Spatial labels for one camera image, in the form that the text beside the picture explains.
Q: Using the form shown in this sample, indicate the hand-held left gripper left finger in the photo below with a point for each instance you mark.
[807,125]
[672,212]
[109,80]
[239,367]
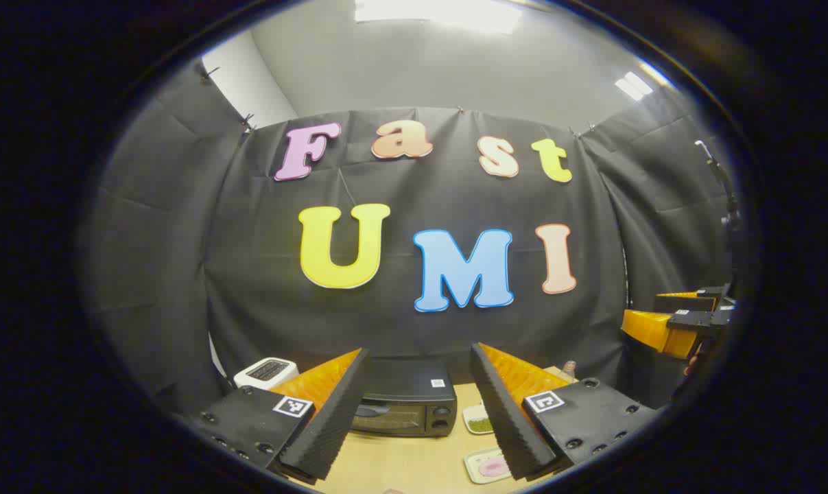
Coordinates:
[331,418]

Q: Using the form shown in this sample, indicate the clear water bottle red label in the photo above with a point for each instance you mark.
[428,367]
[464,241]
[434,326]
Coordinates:
[569,372]

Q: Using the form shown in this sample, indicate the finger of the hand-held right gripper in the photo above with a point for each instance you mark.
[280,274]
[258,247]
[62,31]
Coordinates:
[695,300]
[691,321]

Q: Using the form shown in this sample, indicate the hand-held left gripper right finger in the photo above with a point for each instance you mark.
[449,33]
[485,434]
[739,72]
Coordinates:
[506,418]

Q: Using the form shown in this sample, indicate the black electric oven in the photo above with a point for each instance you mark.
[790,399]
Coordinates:
[407,384]

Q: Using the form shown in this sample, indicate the black backdrop cloth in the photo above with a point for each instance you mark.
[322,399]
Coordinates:
[386,322]

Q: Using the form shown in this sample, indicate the pink food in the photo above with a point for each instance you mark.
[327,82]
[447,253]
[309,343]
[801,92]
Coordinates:
[486,468]

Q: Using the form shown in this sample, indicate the white toaster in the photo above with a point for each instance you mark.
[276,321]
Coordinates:
[266,372]

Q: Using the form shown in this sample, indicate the small ceiling light panel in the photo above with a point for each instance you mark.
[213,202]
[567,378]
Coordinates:
[634,84]

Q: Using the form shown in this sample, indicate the metal stand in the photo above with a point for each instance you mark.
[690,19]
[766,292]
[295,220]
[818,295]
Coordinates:
[719,178]

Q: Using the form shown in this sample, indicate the white divided dish of beans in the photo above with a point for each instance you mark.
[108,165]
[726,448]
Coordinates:
[480,424]

